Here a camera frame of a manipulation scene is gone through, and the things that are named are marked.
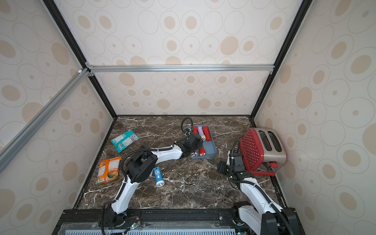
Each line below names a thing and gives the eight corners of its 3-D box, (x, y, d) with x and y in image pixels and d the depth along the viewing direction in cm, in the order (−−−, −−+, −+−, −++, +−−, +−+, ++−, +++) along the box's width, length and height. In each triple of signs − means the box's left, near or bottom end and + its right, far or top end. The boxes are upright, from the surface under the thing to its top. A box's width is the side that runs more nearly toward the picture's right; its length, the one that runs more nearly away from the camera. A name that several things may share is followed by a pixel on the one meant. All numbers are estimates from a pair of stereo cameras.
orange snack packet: (96, 183, 87) (93, 181, 84) (103, 161, 96) (100, 158, 94) (117, 181, 88) (114, 178, 85) (121, 159, 97) (119, 156, 95)
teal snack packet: (119, 152, 100) (117, 149, 98) (112, 143, 105) (110, 140, 103) (140, 139, 108) (138, 136, 105) (132, 131, 113) (131, 128, 110)
